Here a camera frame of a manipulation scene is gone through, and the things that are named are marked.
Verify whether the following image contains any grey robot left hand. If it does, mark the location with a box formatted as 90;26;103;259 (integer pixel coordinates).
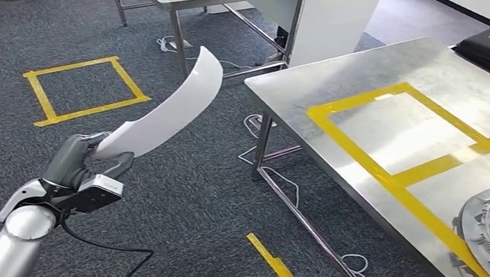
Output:
41;125;138;198

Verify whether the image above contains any white curved plastic part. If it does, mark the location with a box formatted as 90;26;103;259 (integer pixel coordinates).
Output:
90;34;227;174

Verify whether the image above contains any steel workbench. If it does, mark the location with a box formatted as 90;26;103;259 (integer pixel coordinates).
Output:
221;18;490;277

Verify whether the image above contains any grey floor socket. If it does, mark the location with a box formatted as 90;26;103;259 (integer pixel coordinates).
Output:
246;113;278;129

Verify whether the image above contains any white cabinet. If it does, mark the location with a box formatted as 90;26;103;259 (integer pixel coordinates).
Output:
242;0;386;77

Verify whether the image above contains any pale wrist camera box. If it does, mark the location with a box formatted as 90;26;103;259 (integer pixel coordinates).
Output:
62;170;125;219

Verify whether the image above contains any black camera cable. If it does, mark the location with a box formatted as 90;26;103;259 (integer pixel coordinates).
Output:
51;215;158;277

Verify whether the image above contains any white floor cable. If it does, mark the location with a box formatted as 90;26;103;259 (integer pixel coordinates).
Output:
224;111;431;277
154;33;256;73

